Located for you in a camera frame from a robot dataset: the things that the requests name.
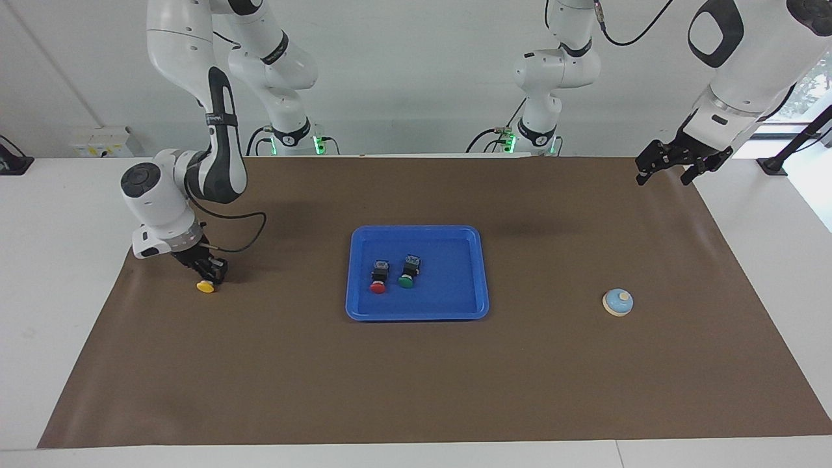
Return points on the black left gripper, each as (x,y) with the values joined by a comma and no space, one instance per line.
(692,151)

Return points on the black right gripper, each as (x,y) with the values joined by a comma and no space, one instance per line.
(198,257)

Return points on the yellow push button switch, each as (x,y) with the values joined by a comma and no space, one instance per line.
(206,287)

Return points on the red push button switch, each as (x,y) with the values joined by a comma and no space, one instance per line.
(379,276)

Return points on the green push button switch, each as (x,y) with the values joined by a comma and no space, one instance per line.
(409,272)

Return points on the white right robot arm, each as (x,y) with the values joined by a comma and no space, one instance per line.
(159,205)

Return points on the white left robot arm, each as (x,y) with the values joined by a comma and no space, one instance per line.
(747,71)

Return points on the light blue service bell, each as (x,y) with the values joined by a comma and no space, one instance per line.
(617,303)

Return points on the blue plastic tray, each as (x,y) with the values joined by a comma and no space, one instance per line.
(448,286)

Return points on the black angled stand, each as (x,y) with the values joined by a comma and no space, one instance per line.
(777,162)

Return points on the brown table mat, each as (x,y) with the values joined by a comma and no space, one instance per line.
(416,383)

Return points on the white wall socket box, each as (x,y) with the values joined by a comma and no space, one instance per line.
(101,143)

